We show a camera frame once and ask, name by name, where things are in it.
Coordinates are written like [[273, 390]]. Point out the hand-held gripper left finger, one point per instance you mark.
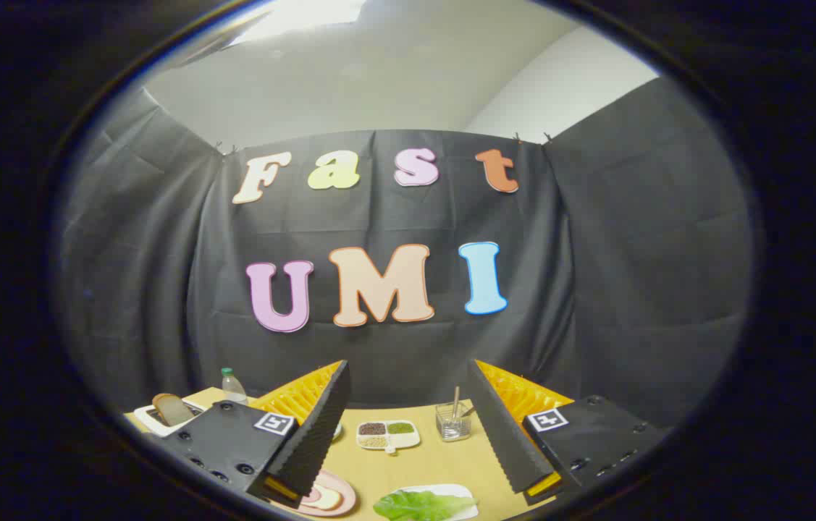
[[310, 434]]

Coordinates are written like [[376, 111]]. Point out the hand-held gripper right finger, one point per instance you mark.
[[502, 434]]

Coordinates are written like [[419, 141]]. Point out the green lettuce leaf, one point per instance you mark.
[[415, 505]]

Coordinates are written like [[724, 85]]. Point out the white bread slice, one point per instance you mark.
[[325, 498], [172, 409]]

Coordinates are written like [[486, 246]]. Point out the teal oval plate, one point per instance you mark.
[[337, 432]]

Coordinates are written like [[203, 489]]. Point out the clear utensil holder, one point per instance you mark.
[[451, 430]]

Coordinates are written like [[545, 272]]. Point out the long wooden spoon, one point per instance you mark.
[[456, 401]]

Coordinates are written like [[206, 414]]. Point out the pink plate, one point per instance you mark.
[[344, 499]]

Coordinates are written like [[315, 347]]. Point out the white square plate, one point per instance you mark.
[[468, 511]]

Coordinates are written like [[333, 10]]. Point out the clear plastic water bottle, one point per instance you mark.
[[234, 391]]

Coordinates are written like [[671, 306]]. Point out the white divided bean dish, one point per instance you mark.
[[408, 438]]

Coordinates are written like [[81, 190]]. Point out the cream toaster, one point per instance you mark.
[[149, 422]]

